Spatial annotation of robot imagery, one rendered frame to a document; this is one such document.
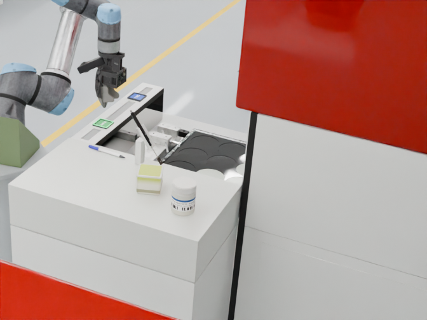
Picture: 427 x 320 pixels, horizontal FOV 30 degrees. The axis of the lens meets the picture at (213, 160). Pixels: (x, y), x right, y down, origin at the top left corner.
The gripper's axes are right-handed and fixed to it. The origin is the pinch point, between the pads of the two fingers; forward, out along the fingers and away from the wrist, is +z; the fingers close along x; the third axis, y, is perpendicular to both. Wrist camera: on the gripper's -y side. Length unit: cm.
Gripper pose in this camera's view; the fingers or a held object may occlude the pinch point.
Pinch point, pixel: (102, 103)
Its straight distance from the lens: 278.9
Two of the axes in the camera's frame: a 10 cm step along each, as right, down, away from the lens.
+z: -0.8, 8.7, 4.8
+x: 3.8, -4.2, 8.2
